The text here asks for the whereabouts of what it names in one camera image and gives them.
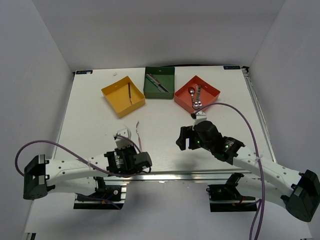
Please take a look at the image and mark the knife with dark handle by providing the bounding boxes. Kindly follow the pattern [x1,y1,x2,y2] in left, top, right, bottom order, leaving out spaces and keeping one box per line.
[147,73,169,93]

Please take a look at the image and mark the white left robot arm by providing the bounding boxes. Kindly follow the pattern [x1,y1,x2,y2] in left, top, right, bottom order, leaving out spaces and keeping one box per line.
[23,146,153,200]

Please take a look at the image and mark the blue label sticker right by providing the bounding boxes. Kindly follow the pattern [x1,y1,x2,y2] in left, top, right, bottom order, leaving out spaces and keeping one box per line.
[223,65,241,70]

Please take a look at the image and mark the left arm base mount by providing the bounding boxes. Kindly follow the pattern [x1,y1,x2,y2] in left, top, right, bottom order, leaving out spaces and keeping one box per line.
[73,177,127,210]

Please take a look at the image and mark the dark green square container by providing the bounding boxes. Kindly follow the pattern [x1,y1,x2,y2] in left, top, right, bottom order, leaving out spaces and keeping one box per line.
[143,66,175,100]

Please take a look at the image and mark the blue label sticker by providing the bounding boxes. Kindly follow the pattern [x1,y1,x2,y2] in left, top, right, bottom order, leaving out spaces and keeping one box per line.
[75,70,93,75]
[223,65,241,70]

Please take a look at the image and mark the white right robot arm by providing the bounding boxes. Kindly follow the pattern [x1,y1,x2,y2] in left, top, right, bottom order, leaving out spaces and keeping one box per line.
[176,120,320,223]

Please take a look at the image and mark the spoon with green handle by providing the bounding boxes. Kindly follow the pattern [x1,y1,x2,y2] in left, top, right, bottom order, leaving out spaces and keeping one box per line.
[194,84,202,109]

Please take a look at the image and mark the fork with pink handle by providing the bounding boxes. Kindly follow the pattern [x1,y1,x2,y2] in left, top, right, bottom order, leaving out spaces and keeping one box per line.
[135,120,143,152]

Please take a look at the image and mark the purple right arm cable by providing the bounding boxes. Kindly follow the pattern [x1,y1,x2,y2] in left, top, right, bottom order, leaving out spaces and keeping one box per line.
[191,102,266,240]

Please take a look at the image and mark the yellow square container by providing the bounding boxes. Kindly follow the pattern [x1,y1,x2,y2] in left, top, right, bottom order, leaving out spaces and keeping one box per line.
[101,76,146,118]

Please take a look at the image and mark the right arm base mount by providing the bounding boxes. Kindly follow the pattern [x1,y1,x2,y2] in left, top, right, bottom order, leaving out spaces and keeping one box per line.
[206,173,258,213]

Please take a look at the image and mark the fork with dark handle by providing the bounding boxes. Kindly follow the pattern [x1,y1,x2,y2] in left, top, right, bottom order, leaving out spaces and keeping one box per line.
[127,82,133,105]

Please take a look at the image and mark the spoon with dark handle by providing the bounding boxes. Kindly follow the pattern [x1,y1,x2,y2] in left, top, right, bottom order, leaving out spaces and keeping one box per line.
[188,86,198,110]

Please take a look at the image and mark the knife with green handle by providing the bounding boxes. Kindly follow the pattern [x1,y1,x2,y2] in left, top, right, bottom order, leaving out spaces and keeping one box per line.
[145,75,168,93]

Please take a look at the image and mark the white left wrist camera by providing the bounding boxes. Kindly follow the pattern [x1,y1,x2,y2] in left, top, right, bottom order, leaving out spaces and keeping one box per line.
[113,127,134,149]

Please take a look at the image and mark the blue label sticker left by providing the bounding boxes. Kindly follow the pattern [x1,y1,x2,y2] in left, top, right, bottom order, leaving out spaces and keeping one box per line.
[75,70,93,75]

